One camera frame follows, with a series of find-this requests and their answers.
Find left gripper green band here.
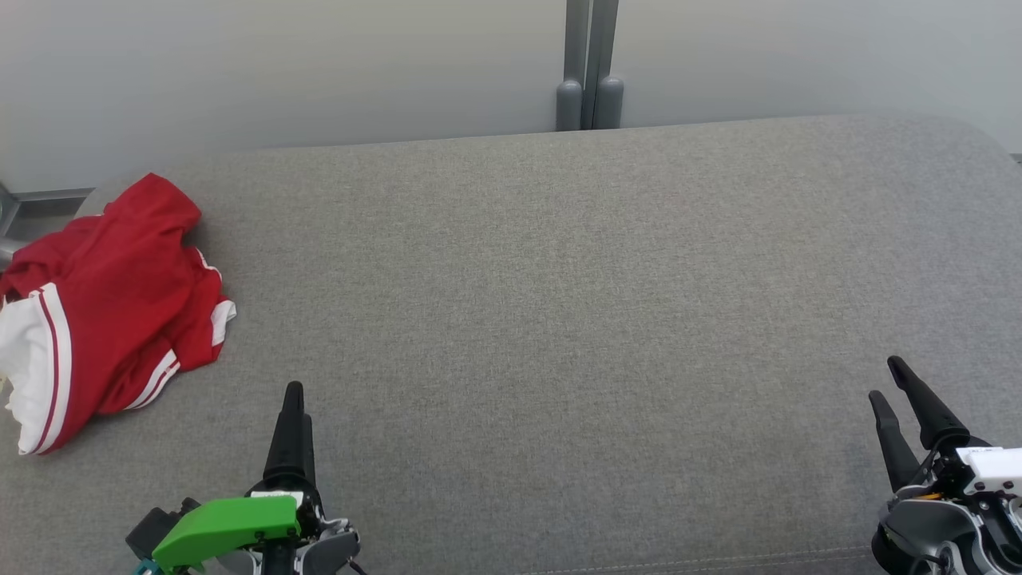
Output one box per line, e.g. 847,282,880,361
150,381,362,575

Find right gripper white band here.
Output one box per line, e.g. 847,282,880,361
868,355,1022,575

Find red jersey shirt white sleeves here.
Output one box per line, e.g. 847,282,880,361
0,232,228,456

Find red shorts white side stripe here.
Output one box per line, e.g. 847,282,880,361
4,173,237,352

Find grey partition post wheeled foot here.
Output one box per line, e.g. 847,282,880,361
0,182,95,268

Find grey metal partition post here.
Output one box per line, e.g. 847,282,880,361
556,0,624,132

